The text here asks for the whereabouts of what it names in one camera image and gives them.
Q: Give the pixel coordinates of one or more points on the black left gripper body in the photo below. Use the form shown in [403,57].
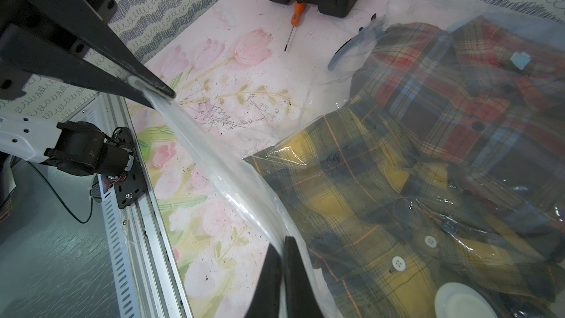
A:
[50,38]

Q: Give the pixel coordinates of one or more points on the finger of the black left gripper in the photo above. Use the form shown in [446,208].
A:
[29,53]
[266,299]

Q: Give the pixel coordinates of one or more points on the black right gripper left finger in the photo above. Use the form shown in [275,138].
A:
[79,19]

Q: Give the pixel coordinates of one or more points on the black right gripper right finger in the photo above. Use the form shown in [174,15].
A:
[300,301]

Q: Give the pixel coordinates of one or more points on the yellow plaid shirt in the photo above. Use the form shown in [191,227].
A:
[388,228]

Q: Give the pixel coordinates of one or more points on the clear plastic vacuum bag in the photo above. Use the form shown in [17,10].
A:
[246,95]

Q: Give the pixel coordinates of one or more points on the red plaid shirt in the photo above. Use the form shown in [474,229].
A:
[481,98]

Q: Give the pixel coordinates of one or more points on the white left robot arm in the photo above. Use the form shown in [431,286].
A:
[81,146]

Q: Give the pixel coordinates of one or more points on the aluminium mounting rail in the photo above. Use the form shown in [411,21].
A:
[145,274]

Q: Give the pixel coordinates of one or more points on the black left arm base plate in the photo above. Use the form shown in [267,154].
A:
[132,184]

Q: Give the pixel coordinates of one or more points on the orange handled screwdriver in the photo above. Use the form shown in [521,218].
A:
[299,8]

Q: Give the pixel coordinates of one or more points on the blue handled pliers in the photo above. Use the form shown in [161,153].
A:
[363,42]

